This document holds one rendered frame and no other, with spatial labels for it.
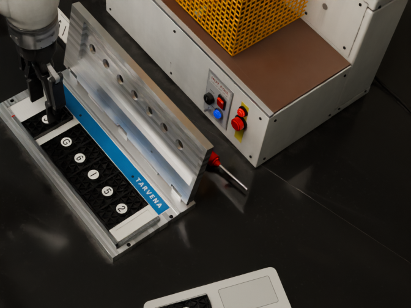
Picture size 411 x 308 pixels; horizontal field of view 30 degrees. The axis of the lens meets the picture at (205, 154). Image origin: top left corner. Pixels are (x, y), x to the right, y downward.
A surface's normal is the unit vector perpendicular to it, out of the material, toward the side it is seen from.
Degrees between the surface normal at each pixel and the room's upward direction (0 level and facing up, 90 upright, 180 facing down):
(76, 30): 79
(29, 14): 95
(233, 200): 0
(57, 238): 0
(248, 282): 0
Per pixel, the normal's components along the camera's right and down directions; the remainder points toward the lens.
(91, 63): -0.74, 0.38
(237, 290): 0.09, -0.54
